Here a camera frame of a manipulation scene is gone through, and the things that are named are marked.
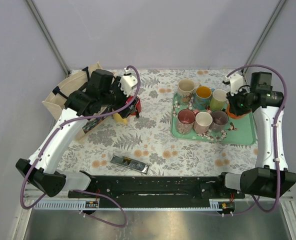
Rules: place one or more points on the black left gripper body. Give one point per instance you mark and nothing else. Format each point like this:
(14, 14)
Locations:
(119, 100)

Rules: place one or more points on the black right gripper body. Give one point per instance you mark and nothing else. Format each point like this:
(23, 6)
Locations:
(239, 102)

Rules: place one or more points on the orange mug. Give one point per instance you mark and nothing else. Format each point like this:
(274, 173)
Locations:
(233, 116)

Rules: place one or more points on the red mug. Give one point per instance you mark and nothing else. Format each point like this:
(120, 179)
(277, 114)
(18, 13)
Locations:
(136, 107)

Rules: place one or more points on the lime green mug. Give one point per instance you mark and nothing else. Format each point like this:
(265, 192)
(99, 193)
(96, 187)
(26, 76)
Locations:
(218, 100)

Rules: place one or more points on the lavender mug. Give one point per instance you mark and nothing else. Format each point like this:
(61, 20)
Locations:
(219, 120)

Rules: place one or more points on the blue butterfly mug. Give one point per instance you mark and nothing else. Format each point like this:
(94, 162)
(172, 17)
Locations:
(201, 98)

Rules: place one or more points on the pink octagonal mug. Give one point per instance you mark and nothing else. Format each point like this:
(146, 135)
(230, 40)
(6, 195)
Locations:
(203, 120)

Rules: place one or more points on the beige floral mug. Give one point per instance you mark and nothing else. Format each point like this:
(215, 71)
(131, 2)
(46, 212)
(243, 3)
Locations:
(185, 90)

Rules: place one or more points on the pink round mug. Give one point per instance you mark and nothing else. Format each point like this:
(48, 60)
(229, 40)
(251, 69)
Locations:
(185, 121)

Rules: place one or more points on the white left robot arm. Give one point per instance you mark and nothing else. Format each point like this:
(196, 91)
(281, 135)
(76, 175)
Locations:
(102, 95)

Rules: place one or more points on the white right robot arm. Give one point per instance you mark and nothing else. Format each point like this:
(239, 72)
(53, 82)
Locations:
(270, 177)

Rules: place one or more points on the yellow mug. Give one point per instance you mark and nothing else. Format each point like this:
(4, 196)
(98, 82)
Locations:
(118, 119)

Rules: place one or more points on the green floral tray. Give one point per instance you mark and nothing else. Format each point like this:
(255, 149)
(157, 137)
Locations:
(236, 131)

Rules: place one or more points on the floral table mat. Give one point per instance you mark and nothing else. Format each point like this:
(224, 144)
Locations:
(149, 139)

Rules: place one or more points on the beige canvas tote bag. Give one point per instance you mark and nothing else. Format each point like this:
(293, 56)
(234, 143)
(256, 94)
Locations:
(55, 103)

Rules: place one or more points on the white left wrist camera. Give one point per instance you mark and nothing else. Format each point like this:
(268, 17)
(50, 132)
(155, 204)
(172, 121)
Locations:
(128, 84)

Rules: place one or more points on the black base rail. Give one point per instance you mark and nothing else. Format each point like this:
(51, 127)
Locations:
(188, 187)

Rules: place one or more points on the white slotted cable duct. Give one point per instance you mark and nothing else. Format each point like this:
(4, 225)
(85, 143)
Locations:
(142, 203)

